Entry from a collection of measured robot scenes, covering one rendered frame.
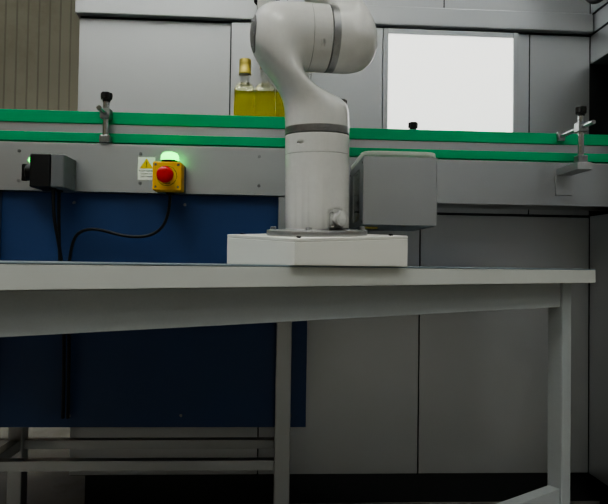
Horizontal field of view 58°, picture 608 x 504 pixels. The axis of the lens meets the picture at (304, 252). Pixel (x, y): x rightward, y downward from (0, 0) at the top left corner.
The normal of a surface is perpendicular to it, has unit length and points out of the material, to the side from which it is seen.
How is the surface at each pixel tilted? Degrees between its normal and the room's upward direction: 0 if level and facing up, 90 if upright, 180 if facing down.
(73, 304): 90
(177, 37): 90
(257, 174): 90
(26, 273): 90
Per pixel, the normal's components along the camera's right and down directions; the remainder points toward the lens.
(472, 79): 0.05, -0.02
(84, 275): 0.55, -0.01
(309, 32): 0.22, 0.26
